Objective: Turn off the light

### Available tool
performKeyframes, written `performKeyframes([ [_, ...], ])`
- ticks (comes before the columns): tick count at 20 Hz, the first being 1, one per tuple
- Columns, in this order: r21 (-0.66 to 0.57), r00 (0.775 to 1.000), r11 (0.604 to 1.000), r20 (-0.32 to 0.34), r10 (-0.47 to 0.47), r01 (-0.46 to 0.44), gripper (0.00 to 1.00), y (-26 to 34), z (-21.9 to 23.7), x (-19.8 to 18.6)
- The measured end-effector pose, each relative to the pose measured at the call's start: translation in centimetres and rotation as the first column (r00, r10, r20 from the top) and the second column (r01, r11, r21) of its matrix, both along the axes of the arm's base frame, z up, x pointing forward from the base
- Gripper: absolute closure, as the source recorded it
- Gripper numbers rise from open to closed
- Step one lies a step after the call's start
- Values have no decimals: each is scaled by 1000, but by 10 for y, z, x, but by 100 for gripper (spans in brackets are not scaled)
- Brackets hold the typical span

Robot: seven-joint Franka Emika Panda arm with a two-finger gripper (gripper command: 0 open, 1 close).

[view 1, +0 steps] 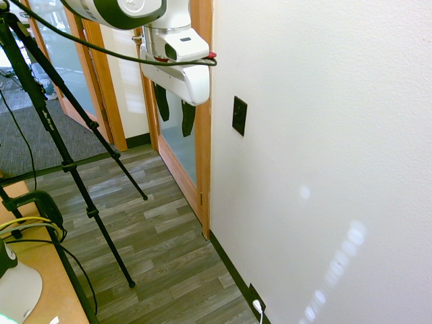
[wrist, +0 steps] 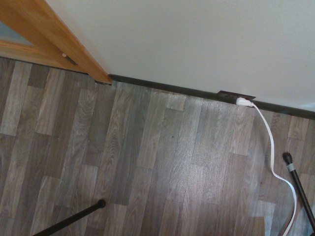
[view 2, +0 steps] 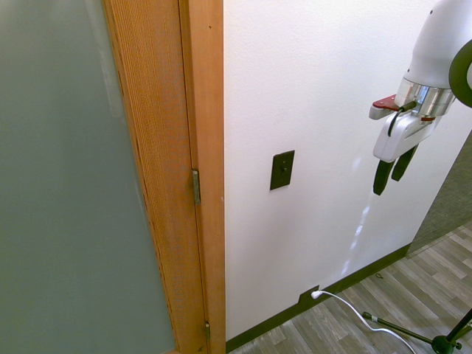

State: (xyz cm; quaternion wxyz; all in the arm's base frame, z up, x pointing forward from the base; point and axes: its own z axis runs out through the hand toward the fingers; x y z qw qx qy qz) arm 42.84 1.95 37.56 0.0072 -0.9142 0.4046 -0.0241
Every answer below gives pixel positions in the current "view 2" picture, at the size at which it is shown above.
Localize white power cable with plug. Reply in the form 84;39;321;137
310;290;419;354

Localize dark wall outlet plate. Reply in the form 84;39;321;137
298;284;321;303

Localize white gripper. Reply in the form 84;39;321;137
372;111;438;196

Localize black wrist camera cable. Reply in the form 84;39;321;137
388;101;418;138

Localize black camera tripod stand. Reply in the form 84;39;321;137
361;304;472;354

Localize wooden door with frosted glass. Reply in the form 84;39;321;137
0;0;208;354

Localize large metal door hinge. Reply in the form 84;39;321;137
191;168;201;207

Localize dark baseboard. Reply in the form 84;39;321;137
225;242;412;354

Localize red and grey wrist camera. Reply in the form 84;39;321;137
368;94;401;120

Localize wooden door frame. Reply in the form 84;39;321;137
178;0;226;354

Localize dark light switch plate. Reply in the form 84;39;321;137
269;149;296;191

